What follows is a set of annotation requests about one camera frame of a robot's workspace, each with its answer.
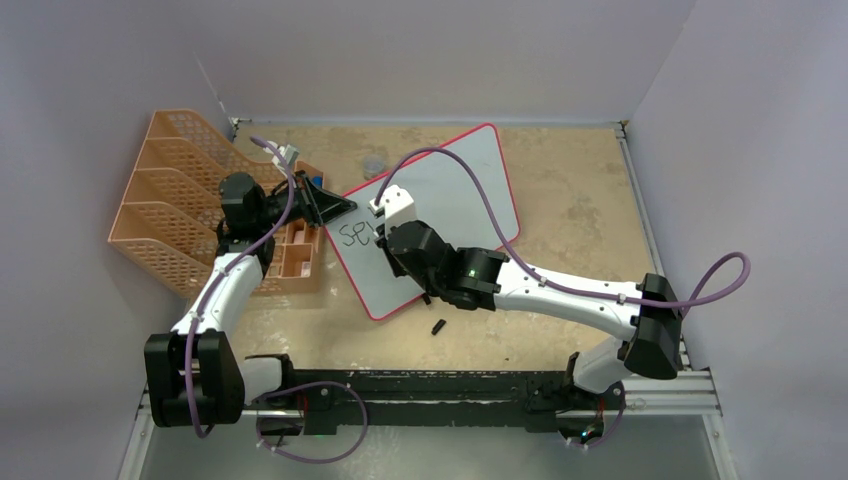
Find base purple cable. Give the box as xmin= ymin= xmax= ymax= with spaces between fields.
xmin=256 ymin=381 xmax=369 ymax=465

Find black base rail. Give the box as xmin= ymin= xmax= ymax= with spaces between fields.
xmin=135 ymin=368 xmax=723 ymax=439

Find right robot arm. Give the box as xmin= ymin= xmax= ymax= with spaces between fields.
xmin=376 ymin=220 xmax=682 ymax=407

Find black marker cap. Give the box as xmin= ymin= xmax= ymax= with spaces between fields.
xmin=431 ymin=319 xmax=446 ymax=336

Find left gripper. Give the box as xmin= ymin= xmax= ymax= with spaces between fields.
xmin=255 ymin=171 xmax=356 ymax=231

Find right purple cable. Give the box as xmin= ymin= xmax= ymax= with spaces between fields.
xmin=374 ymin=146 xmax=753 ymax=311

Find clear jar of clips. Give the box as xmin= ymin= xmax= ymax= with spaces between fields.
xmin=362 ymin=154 xmax=388 ymax=180

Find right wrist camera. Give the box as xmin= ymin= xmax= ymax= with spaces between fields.
xmin=368 ymin=185 xmax=418 ymax=231

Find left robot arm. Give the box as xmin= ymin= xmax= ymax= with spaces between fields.
xmin=144 ymin=171 xmax=357 ymax=437

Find orange plastic file organizer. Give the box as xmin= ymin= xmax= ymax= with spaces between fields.
xmin=108 ymin=109 xmax=284 ymax=299

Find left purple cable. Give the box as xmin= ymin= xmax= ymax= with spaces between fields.
xmin=184 ymin=136 xmax=296 ymax=442

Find red-framed whiteboard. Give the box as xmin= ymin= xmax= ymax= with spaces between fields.
xmin=326 ymin=124 xmax=521 ymax=321

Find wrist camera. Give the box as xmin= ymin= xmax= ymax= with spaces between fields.
xmin=275 ymin=144 xmax=300 ymax=170
xmin=368 ymin=185 xmax=418 ymax=231

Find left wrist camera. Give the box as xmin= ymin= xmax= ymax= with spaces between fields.
xmin=275 ymin=144 xmax=300 ymax=170

